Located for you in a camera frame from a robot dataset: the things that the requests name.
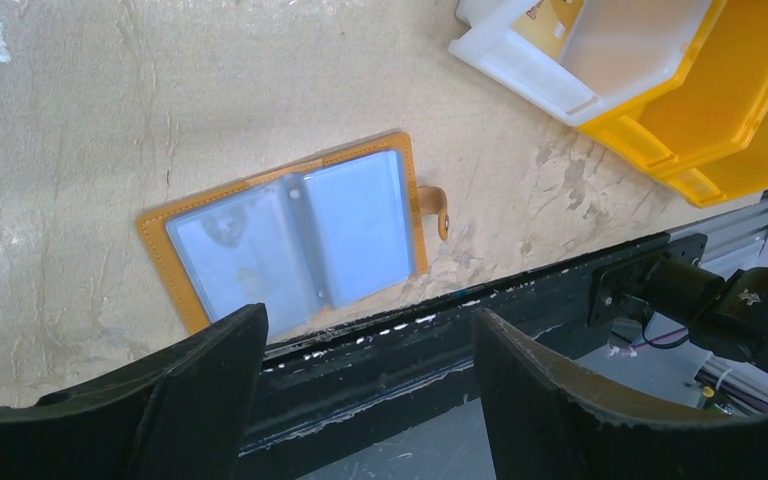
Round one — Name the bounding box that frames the yellow plastic bin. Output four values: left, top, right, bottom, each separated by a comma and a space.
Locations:
663, 119, 768, 208
579, 1, 768, 180

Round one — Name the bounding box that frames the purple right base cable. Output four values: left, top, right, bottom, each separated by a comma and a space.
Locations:
609, 324, 768, 412

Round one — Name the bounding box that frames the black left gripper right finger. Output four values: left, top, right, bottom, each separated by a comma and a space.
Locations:
472, 309, 768, 479

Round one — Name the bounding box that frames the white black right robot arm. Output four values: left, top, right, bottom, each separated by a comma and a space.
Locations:
639, 260, 768, 374

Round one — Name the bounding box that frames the yellow plastic bin middle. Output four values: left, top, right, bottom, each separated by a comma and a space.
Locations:
579, 1, 768, 180

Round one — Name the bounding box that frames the aluminium frame rail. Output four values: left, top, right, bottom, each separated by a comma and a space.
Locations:
668, 190, 768, 278

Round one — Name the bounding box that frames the yellow leather card holder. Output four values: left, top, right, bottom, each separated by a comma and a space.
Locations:
136, 132, 449, 334

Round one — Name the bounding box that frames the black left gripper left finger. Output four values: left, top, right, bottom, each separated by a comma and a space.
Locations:
0, 304, 268, 479

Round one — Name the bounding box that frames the white plastic bin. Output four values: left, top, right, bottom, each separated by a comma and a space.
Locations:
449, 0, 723, 127

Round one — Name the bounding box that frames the yellow plastic bin right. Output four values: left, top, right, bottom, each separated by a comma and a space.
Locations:
663, 119, 768, 208

